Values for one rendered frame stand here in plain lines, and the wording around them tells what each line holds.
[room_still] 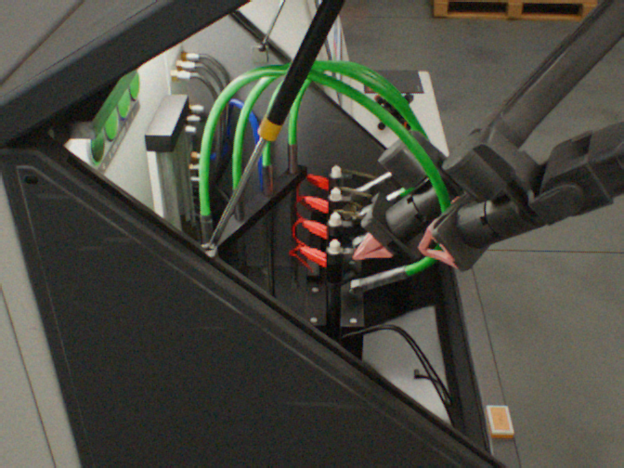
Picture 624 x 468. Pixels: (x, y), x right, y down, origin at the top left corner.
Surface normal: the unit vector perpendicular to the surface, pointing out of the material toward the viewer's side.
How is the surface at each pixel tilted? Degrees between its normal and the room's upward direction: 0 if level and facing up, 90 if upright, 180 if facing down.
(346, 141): 90
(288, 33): 90
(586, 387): 0
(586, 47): 62
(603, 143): 39
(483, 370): 0
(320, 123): 90
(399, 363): 0
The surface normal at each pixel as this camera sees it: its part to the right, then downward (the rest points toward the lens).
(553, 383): 0.00, -0.83
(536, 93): 0.04, 0.11
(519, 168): 0.58, -0.43
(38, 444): -0.04, 0.56
